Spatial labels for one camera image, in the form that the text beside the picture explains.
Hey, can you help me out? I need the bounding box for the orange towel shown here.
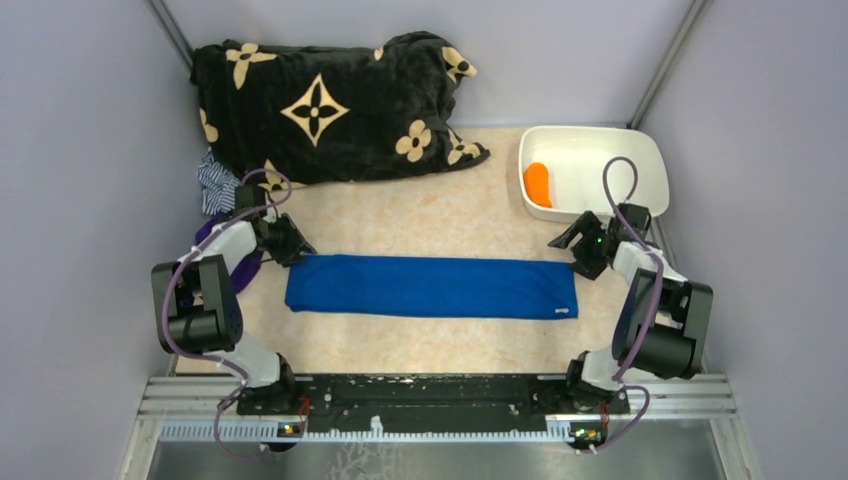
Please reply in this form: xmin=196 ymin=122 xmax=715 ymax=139
xmin=523 ymin=162 xmax=553 ymax=208

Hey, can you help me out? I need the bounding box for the blue towel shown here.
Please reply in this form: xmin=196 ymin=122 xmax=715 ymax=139
xmin=285 ymin=254 xmax=579 ymax=320

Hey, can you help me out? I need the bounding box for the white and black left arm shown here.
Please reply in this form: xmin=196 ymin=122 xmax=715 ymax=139
xmin=151 ymin=184 xmax=315 ymax=414

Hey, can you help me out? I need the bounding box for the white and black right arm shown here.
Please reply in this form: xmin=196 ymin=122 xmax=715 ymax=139
xmin=549 ymin=203 xmax=714 ymax=412

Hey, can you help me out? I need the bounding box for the purple towel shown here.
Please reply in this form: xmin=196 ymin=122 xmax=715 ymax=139
xmin=194 ymin=212 xmax=263 ymax=294

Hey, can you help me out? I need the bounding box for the blue white striped cloth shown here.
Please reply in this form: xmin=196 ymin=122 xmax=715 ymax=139
xmin=196 ymin=147 xmax=240 ymax=216

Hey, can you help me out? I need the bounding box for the white plastic basin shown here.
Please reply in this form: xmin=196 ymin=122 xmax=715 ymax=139
xmin=518 ymin=126 xmax=670 ymax=223

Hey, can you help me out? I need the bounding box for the black floral blanket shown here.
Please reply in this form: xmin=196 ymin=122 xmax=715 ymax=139
xmin=190 ymin=31 xmax=490 ymax=185

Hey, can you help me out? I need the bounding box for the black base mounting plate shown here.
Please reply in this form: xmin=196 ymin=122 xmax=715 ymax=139
xmin=236 ymin=374 xmax=630 ymax=434

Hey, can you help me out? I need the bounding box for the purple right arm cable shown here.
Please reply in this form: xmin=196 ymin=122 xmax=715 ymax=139
xmin=582 ymin=156 xmax=666 ymax=456

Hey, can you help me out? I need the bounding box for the aluminium frame rail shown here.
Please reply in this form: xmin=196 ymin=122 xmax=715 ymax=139
xmin=121 ymin=373 xmax=759 ymax=479

